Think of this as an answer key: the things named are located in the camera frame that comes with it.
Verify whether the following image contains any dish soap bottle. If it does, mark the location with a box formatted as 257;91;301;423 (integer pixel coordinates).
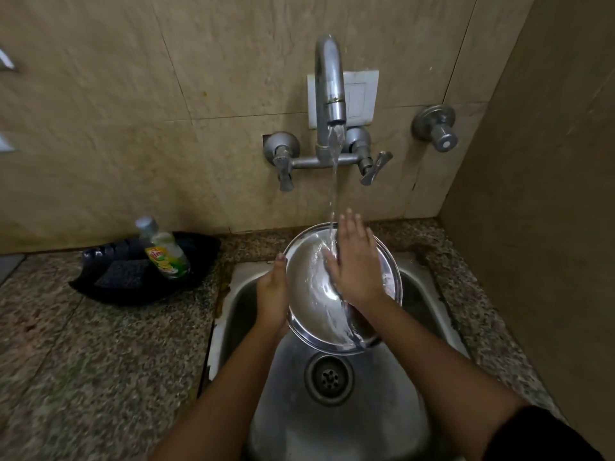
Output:
135;216;191;280

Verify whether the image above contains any round steel plate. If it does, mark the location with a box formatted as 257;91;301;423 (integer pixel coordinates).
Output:
283;222;403;356

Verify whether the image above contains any chrome wall faucet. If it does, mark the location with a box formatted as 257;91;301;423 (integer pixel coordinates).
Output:
262;34;394;193

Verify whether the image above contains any sink drain strainer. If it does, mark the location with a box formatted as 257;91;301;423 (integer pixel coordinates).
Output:
304;352;356;407

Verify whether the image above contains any person's right hand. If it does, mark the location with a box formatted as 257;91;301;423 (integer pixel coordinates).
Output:
322;208;388;311

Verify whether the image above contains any white wall switch plate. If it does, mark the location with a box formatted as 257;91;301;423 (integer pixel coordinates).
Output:
307;69;380;129

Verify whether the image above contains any black plastic tray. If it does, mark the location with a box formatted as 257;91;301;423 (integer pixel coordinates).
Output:
68;231;222;306

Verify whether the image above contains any dark scrub sponge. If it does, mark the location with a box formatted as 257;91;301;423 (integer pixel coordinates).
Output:
94;259;151;290

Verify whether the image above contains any person's left hand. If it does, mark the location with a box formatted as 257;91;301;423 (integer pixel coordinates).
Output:
256;253;290;332

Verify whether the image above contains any black sleeve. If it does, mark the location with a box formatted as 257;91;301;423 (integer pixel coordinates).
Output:
483;404;606;461

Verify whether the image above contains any person's right forearm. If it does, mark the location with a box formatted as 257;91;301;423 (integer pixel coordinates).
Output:
358;295;529;461

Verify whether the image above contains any stainless steel sink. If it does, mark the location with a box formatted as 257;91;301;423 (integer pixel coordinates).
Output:
208;256;471;461

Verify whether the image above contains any person's left forearm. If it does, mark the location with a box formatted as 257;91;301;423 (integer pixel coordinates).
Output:
149;317;289;461

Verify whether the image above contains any chrome wall valve knob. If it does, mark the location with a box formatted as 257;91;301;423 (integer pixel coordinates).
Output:
411;104;458;153

